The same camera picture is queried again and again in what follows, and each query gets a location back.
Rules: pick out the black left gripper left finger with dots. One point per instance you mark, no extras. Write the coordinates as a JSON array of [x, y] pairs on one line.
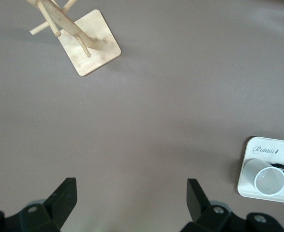
[[59, 200]]

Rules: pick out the brown table mat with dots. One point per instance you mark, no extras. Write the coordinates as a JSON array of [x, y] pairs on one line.
[[141, 108]]

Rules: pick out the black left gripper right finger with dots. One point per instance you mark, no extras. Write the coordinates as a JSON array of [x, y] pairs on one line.
[[197, 200]]

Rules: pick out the wooden cup rack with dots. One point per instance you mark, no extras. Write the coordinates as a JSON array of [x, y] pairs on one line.
[[93, 31]]

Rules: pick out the white tray with rabbit print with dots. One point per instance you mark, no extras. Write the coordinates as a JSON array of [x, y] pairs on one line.
[[260, 145]]

